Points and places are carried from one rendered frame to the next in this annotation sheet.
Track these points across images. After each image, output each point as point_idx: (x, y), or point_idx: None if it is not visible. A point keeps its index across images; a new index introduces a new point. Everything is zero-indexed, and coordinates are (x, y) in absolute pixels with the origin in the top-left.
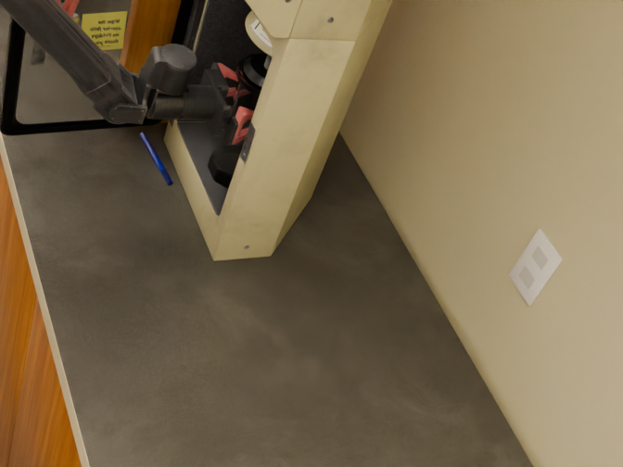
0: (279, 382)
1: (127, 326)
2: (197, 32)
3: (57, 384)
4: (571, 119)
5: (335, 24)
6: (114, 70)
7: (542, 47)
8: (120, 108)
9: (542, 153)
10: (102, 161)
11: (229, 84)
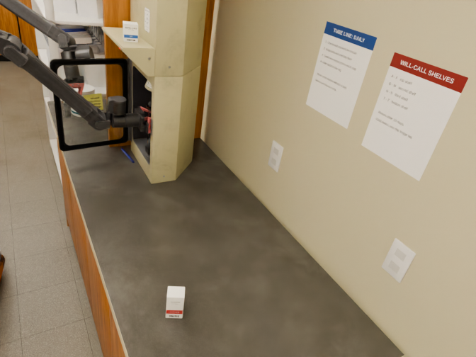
0: (180, 219)
1: (114, 207)
2: (132, 99)
3: None
4: (273, 93)
5: (171, 69)
6: (93, 108)
7: (258, 72)
8: (99, 122)
9: (268, 111)
10: (105, 159)
11: None
